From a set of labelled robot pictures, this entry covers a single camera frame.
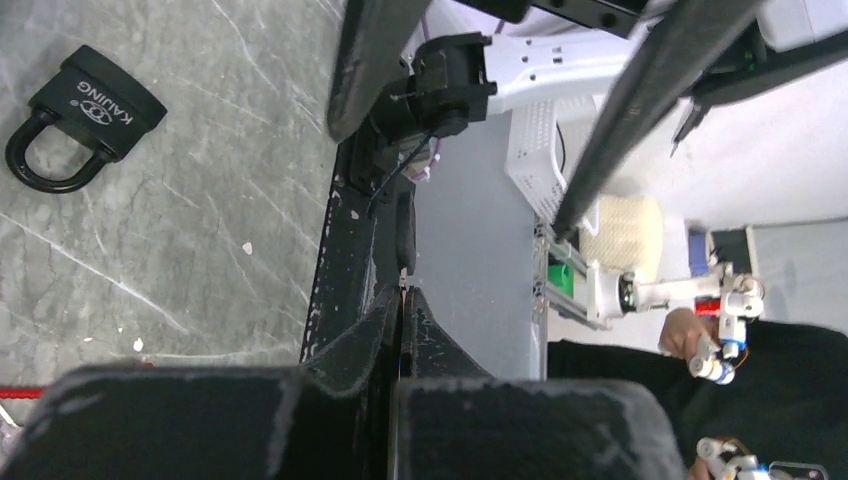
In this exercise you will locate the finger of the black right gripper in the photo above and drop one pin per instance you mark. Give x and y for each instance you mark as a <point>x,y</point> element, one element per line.
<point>371,39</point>
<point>691,37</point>

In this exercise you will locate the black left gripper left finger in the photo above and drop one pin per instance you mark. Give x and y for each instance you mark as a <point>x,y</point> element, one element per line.
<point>326,418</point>

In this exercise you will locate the person in black shirt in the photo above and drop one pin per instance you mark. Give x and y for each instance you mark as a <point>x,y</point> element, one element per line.
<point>787,404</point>

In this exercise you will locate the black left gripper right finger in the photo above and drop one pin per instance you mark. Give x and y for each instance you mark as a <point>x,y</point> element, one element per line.
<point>453,420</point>

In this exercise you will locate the white plastic basket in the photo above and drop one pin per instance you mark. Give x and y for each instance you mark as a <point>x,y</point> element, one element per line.
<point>545,143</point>

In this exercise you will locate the black Kaijing padlock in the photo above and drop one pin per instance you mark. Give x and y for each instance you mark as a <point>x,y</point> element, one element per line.
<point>94,102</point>

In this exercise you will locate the red cable lock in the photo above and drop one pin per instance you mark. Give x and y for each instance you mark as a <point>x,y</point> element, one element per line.
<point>36,391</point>

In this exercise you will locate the black table edge rail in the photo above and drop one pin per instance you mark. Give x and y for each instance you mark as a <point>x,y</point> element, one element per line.
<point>361,242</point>

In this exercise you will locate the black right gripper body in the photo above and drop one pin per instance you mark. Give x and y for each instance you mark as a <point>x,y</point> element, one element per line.
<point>447,90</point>

